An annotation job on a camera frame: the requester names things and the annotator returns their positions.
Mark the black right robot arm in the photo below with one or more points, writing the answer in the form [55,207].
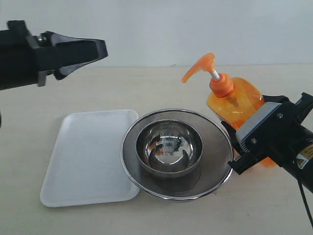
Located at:
[276,131]

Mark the steel mesh strainer basin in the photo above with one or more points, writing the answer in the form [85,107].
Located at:
[211,173]

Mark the orange dish soap pump bottle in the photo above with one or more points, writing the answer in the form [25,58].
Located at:
[232,99]

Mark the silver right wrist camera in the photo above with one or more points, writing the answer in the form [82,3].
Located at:
[272,125]

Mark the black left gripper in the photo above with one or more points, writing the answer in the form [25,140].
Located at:
[25,61]

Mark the small stainless steel bowl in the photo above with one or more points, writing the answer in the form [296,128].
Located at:
[169,148]

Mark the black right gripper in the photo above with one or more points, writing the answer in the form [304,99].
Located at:
[298,150]

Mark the white rectangular foam tray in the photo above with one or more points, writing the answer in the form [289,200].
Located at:
[85,166]

